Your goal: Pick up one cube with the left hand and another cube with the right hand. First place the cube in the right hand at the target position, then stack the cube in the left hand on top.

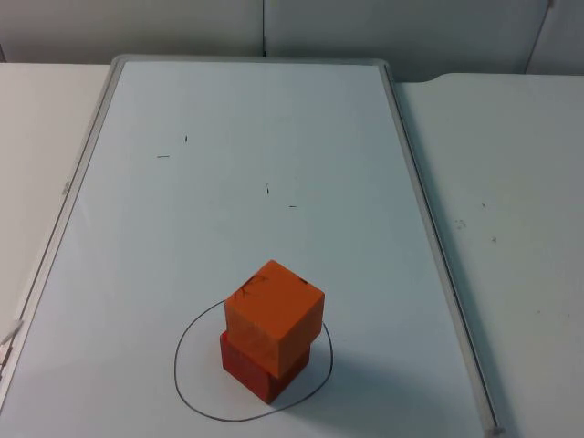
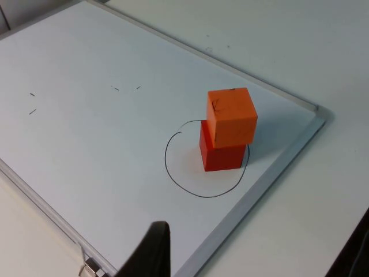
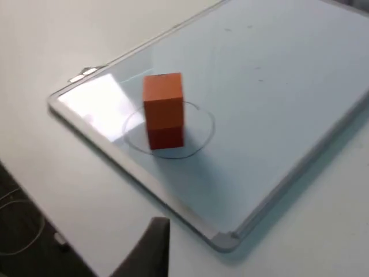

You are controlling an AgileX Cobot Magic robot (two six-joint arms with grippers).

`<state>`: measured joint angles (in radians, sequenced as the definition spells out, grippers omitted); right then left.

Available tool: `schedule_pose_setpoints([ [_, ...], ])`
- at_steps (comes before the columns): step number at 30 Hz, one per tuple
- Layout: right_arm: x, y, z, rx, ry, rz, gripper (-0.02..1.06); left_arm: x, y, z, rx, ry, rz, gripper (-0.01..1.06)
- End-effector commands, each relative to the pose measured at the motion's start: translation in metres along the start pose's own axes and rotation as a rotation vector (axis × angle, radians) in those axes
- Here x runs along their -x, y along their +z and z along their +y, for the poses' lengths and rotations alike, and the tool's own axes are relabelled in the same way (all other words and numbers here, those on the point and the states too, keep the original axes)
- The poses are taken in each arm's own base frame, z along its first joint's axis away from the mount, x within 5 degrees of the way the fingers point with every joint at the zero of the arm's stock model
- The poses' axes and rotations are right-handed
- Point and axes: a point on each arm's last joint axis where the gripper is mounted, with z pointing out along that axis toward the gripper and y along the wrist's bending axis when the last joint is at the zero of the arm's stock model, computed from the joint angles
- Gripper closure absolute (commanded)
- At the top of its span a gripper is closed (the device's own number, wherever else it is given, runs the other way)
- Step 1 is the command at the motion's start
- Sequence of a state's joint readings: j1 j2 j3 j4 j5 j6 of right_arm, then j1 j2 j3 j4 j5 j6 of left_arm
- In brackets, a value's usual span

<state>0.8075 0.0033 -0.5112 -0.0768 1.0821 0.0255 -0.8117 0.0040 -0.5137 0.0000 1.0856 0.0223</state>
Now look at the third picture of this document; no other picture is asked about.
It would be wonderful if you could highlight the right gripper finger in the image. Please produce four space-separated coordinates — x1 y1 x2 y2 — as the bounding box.
111 216 171 277

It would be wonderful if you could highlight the red cube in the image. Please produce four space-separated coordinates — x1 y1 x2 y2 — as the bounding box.
146 124 186 151

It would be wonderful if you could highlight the orange cube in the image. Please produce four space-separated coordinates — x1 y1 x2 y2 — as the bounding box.
142 72 185 131

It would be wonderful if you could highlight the grey-framed whiteboard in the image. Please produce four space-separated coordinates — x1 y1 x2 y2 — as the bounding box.
46 0 369 254

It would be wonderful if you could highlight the white cable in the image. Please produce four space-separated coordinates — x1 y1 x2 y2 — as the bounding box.
0 186 47 255

